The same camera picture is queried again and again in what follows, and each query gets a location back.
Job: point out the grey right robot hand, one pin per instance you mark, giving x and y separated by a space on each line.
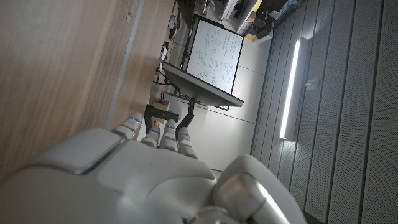
133 180

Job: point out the small wooden box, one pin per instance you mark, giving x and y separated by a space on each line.
161 105

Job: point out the black computer monitor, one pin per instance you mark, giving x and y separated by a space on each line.
199 88

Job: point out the long ceiling light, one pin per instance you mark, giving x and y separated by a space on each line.
290 90

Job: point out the whiteboard with black frame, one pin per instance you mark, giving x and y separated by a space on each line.
214 53

